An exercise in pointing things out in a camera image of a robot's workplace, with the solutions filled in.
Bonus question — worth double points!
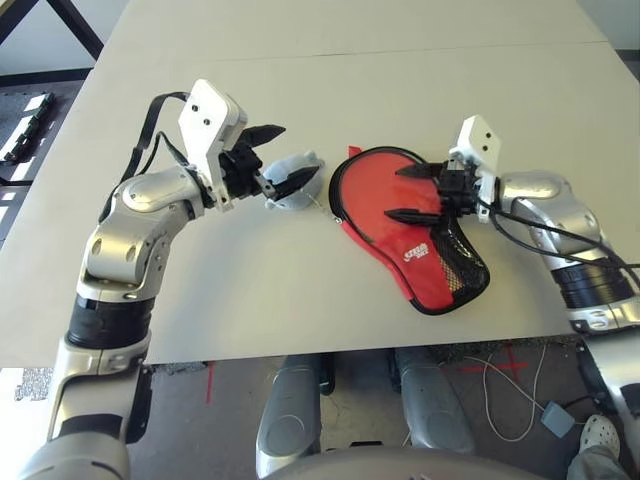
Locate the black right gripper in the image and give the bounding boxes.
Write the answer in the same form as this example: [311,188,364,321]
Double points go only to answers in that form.
[384,159,484,226]

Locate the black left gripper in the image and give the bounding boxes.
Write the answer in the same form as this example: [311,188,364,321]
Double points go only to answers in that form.
[218,124,319,200]

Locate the grey fabric pouch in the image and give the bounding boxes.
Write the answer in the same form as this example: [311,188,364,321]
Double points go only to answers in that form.
[262,149,327,211]

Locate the red paddle case black trim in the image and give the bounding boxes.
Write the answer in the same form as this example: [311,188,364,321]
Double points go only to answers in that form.
[328,144,490,316]

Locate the grey right robot leg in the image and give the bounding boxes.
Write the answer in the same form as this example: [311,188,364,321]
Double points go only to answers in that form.
[397,347,476,454]

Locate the grey robot leg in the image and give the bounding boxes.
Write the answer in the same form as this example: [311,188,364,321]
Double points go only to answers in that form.
[397,347,476,454]
[254,354,324,474]

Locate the black-framed side table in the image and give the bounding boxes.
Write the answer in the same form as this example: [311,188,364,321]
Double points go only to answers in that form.
[0,0,106,76]

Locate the grey foam floor mat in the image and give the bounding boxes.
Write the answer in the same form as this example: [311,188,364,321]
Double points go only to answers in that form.
[0,89,56,162]

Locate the grey left robot leg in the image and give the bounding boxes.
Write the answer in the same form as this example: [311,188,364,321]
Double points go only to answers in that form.
[254,354,324,474]

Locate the grey foot pedal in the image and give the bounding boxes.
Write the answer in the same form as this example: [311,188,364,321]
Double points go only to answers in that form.
[539,399,576,436]

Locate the grey robot torso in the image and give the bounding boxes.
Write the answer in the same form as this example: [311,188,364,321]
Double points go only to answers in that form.
[257,444,481,480]

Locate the white clog shoe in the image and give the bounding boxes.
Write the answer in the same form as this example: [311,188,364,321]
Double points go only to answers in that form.
[579,413,621,454]

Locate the grey trousers person leg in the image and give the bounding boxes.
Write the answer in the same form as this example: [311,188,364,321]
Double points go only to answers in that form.
[567,443,626,480]

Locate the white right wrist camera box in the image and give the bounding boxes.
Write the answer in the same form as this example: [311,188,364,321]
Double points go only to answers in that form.
[448,114,506,224]

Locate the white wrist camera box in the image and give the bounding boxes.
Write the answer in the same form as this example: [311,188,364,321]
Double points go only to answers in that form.
[177,78,249,214]
[448,114,506,224]

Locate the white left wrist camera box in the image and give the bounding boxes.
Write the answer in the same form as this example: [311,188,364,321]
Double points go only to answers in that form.
[177,78,249,214]

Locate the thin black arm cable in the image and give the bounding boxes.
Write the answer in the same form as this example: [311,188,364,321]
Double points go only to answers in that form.
[487,212,631,271]

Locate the flat black ribbon cable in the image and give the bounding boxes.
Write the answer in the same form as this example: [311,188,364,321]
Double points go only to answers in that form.
[132,91,194,176]

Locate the thin white floor cable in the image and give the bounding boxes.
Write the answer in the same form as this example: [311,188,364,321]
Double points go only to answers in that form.
[469,344,549,441]

